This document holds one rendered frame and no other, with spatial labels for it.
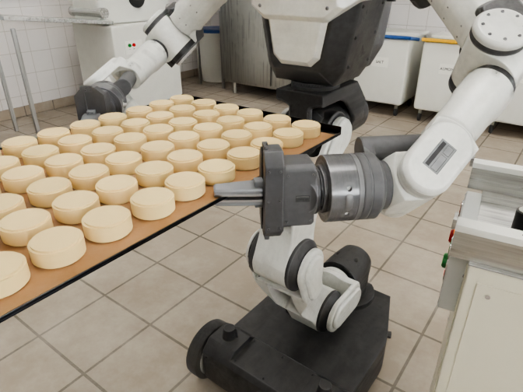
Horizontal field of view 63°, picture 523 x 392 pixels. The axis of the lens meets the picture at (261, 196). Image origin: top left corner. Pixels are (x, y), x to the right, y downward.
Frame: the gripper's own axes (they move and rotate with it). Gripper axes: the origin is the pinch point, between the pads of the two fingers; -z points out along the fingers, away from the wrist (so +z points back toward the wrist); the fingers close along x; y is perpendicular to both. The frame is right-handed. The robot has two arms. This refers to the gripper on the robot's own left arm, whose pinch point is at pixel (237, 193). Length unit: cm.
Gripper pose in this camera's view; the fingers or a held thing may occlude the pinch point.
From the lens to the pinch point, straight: 54.3
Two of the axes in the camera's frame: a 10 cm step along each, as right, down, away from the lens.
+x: 0.0, -8.9, -4.5
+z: 9.9, -0.6, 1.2
